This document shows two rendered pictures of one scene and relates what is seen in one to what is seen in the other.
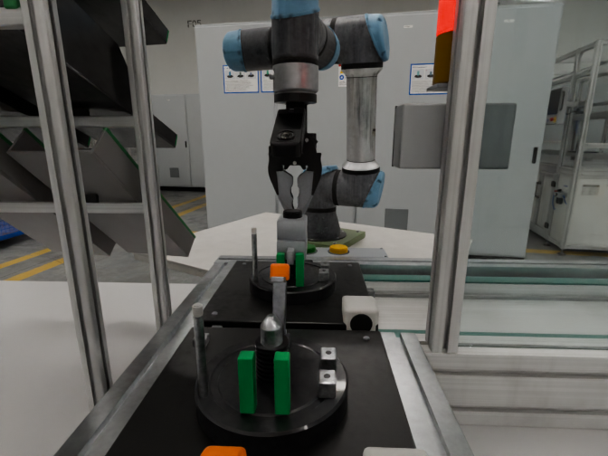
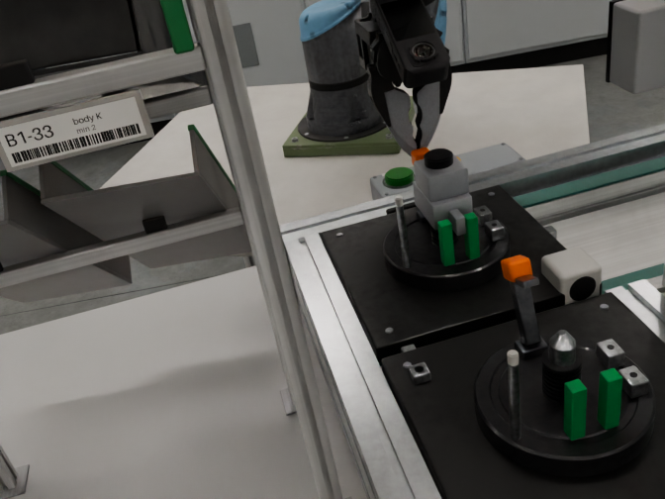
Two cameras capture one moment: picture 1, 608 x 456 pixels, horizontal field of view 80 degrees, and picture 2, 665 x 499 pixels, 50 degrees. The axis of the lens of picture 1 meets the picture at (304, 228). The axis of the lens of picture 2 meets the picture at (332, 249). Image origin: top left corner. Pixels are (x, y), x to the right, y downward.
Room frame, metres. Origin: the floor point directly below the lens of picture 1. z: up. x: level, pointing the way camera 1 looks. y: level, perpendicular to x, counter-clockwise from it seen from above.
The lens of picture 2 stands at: (-0.08, 0.26, 1.42)
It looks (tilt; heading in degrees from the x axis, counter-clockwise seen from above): 32 degrees down; 349
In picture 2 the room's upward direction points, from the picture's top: 11 degrees counter-clockwise
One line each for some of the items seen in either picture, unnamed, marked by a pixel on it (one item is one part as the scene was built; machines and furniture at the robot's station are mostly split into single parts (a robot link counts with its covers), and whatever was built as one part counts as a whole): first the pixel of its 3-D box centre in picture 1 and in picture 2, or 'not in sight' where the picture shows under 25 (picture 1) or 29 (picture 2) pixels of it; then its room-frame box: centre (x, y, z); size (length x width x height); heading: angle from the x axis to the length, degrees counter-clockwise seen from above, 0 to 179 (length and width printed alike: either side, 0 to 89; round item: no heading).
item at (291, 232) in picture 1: (291, 233); (444, 187); (0.54, 0.02, 1.06); 0.08 x 0.04 x 0.07; 177
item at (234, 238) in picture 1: (310, 248); (342, 150); (1.15, -0.02, 0.84); 0.90 x 0.70 x 0.03; 59
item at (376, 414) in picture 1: (271, 354); (562, 369); (0.29, 0.03, 1.01); 0.24 x 0.24 x 0.13; 88
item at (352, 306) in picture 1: (359, 316); (571, 276); (0.45, -0.08, 0.97); 0.05 x 0.05 x 0.04; 88
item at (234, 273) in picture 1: (292, 290); (446, 260); (0.55, 0.02, 0.96); 0.24 x 0.24 x 0.02; 88
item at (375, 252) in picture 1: (337, 264); (448, 186); (0.76, -0.08, 0.93); 0.21 x 0.07 x 0.06; 88
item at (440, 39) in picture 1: (458, 60); not in sight; (0.42, -0.17, 1.28); 0.05 x 0.05 x 0.05
